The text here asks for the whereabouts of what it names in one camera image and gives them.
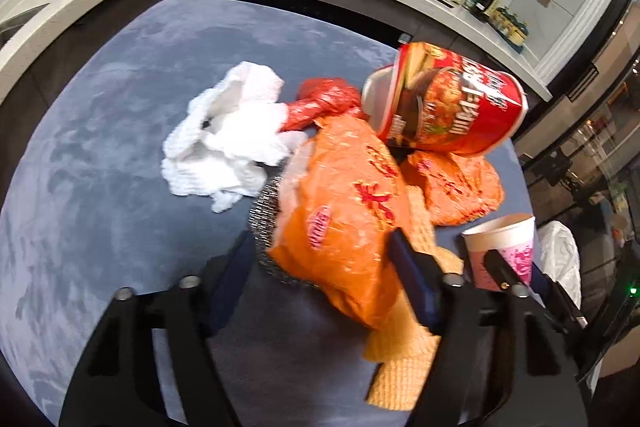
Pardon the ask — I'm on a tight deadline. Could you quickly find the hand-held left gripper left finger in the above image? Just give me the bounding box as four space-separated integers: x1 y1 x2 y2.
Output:
59 231 258 427

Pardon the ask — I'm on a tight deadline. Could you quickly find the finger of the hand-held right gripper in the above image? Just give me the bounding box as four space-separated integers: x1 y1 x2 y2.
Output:
537 272 588 333
484 249 521 290

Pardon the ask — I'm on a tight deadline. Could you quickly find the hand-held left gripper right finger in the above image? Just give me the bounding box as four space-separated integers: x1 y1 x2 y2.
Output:
387 227 588 427

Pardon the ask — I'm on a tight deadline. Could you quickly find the pink and white paper cup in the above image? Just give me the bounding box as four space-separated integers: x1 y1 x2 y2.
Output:
460 214 537 293

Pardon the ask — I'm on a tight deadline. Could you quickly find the white plastic bag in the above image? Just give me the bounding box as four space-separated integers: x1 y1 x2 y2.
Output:
536 221 583 308

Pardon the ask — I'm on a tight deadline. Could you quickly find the large orange plastic bag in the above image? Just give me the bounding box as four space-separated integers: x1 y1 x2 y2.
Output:
266 114 441 333

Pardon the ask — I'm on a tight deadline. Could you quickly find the red instant noodle cup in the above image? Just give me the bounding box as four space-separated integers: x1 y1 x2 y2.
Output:
361 41 530 156

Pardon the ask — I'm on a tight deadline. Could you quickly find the red plastic bag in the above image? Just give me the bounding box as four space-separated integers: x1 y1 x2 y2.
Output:
280 77 368 134

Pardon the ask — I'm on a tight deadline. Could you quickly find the steel wool scrubber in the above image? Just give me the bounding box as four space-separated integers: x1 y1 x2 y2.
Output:
247 174 326 290

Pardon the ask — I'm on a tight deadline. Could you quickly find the yellow waffle dish cloth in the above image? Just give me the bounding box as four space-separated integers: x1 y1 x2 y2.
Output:
362 184 466 413

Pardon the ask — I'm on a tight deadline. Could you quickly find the small orange plastic bag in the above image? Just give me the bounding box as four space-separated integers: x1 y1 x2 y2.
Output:
400 151 503 228

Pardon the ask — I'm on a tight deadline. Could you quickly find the crumpled white paper towel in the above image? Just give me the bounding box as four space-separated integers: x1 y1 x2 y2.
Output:
161 61 308 214

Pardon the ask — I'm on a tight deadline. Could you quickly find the blue-grey plush table mat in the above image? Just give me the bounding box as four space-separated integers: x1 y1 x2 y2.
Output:
0 0 538 427

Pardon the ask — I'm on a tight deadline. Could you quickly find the spice jar set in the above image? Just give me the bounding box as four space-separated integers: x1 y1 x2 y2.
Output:
492 6 530 48

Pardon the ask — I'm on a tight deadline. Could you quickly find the black built-in oven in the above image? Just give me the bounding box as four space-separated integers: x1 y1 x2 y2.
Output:
212 0 416 48

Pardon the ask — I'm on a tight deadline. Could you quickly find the kitchen sink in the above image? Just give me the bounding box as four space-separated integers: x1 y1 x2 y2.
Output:
0 4 48 48

